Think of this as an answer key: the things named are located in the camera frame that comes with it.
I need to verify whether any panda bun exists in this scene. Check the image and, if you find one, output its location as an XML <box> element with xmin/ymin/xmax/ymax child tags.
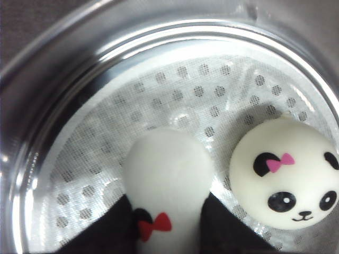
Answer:
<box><xmin>229</xmin><ymin>117</ymin><xmax>338</xmax><ymax>230</ymax></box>
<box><xmin>123</xmin><ymin>128</ymin><xmax>214</xmax><ymax>253</ymax></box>

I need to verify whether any stainless steel steamer pot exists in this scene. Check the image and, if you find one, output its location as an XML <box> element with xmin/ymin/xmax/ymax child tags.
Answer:
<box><xmin>1</xmin><ymin>1</ymin><xmax>338</xmax><ymax>253</ymax></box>

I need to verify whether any white perforated steamer cloth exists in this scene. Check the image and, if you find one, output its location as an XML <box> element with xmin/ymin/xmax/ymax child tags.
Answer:
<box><xmin>29</xmin><ymin>55</ymin><xmax>338</xmax><ymax>253</ymax></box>

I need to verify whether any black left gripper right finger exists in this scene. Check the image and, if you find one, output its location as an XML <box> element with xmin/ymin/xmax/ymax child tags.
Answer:
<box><xmin>200</xmin><ymin>194</ymin><xmax>275</xmax><ymax>253</ymax></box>

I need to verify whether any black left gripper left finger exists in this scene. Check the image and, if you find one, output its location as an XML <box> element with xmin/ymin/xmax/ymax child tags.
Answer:
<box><xmin>59</xmin><ymin>195</ymin><xmax>138</xmax><ymax>253</ymax></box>

